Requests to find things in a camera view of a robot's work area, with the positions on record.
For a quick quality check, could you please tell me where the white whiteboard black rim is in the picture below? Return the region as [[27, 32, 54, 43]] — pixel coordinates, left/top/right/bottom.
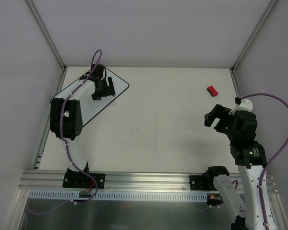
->
[[51, 64, 129, 126]]

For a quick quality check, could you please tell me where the red whiteboard eraser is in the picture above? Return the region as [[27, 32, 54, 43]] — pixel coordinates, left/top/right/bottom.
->
[[207, 86, 218, 97]]

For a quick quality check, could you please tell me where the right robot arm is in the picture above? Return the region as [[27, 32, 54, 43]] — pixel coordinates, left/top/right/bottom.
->
[[203, 100, 277, 230]]

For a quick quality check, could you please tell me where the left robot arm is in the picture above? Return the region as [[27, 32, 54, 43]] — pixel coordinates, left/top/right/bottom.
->
[[50, 65, 116, 187]]

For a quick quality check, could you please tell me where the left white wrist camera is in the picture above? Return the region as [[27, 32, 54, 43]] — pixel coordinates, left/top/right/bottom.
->
[[79, 71, 92, 84]]

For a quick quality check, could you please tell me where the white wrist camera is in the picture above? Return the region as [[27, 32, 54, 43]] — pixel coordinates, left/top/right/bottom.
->
[[79, 71, 92, 84], [229, 97, 253, 115]]

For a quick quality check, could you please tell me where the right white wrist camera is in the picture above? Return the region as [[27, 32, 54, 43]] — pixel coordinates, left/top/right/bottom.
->
[[229, 97, 253, 115]]

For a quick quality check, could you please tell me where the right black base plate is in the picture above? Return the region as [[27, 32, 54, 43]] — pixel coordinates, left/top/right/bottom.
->
[[189, 175, 216, 191]]

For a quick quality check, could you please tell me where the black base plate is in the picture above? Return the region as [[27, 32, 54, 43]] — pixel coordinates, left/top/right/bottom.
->
[[189, 175, 216, 191], [62, 170, 105, 189]]

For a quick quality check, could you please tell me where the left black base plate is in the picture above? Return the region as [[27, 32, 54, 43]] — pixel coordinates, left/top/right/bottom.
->
[[62, 170, 105, 189]]

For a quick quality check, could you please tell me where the left aluminium frame post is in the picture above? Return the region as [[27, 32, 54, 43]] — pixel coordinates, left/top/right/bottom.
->
[[25, 0, 66, 70]]

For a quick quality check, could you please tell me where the aluminium frame post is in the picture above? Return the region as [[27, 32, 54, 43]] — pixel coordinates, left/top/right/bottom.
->
[[25, 0, 66, 70], [231, 0, 278, 73]]

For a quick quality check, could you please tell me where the aluminium mounting rail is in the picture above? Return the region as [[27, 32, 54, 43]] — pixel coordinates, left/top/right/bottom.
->
[[18, 170, 279, 194]]

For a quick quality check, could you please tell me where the white slotted cable duct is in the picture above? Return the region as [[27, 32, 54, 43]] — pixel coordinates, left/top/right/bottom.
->
[[28, 190, 208, 203]]

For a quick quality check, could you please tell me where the right aluminium frame post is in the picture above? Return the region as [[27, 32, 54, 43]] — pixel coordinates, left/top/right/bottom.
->
[[231, 0, 278, 73]]

